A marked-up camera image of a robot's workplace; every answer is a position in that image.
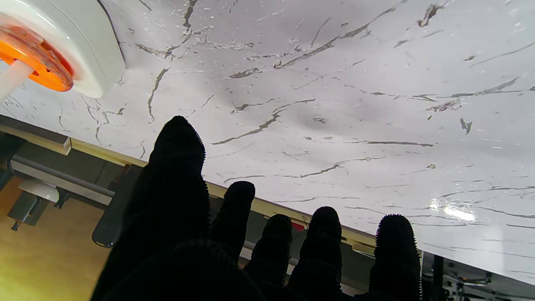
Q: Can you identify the white three-rod Hanoi tower base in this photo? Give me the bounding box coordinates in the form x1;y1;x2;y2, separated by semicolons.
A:
0;0;126;101

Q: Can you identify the printed kitchen scene backdrop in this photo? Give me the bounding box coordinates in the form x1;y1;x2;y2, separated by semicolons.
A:
0;115;423;301

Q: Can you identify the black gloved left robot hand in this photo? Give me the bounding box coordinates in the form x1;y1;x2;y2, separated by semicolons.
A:
90;116;423;301

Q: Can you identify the small orange ring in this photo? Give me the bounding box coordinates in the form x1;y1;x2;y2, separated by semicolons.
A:
0;25;75;92

